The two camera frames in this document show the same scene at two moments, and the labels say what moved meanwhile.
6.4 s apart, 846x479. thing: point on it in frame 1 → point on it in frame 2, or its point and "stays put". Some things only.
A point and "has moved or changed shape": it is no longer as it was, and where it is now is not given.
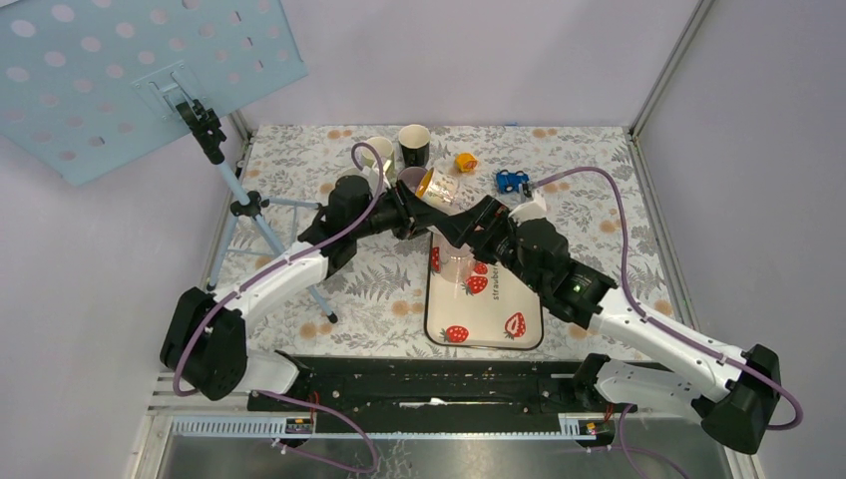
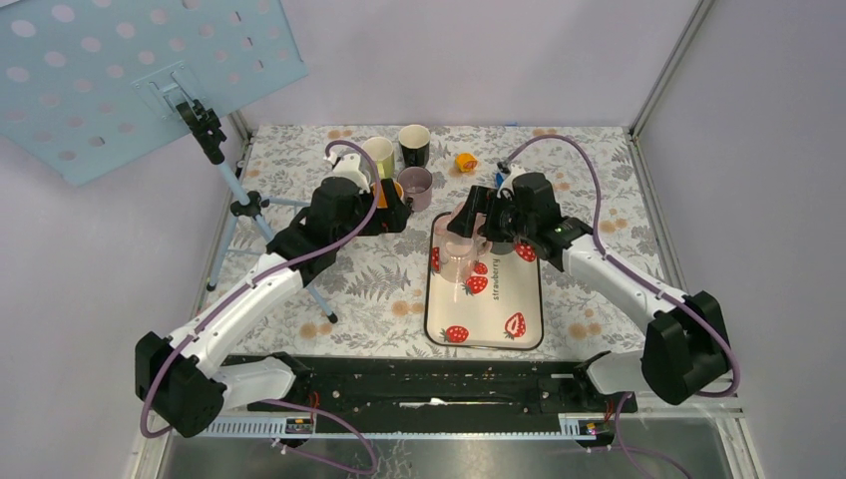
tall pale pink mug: x=457 y=264 stays put
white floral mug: x=440 y=189 has moved or changed shape
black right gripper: x=485 y=214 → x=480 y=200
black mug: x=414 y=141 stays put
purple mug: x=413 y=177 stays put
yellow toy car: x=466 y=162 stays put
